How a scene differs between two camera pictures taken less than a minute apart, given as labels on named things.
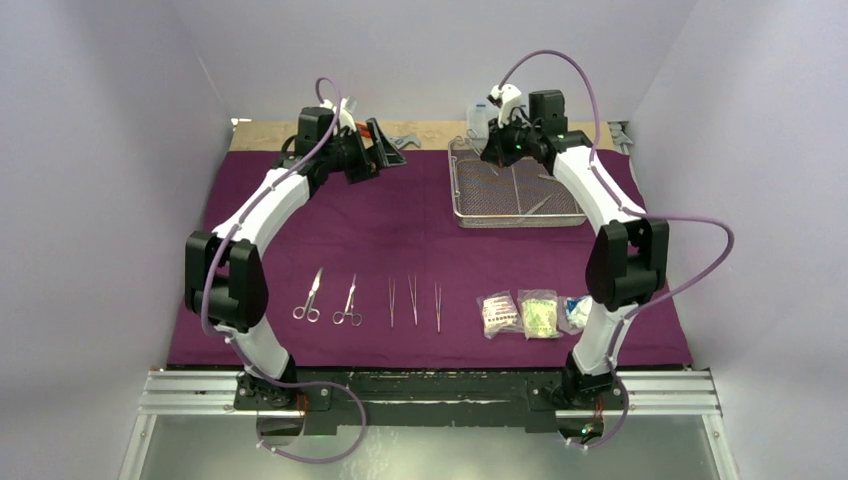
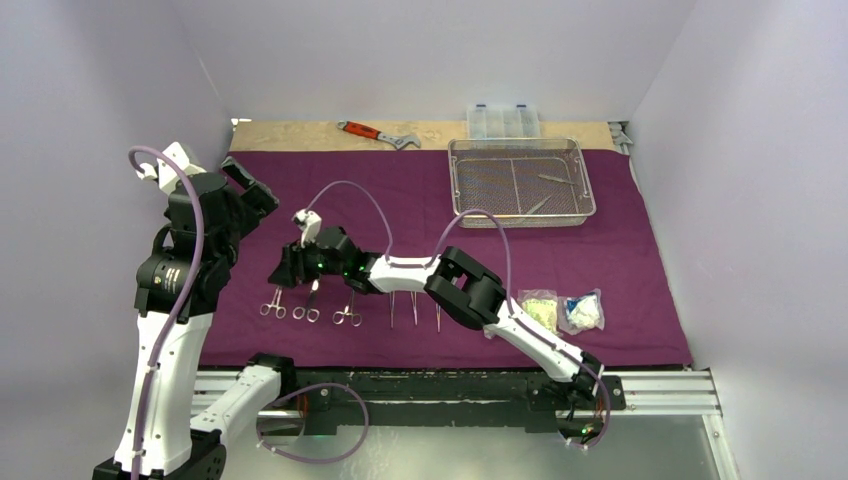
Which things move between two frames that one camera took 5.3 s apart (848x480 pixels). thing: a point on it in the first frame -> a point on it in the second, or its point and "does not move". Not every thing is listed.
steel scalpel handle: x=539 y=205 does not move
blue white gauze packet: x=573 y=312 does not move
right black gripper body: x=495 y=148 -> x=299 y=258
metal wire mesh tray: x=511 y=195 does not move
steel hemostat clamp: x=356 y=319 does not move
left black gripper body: x=347 y=154 -> x=249 y=208
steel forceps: x=413 y=298 does not move
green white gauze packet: x=539 y=313 does not move
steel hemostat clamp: x=471 y=134 -> x=280 y=311
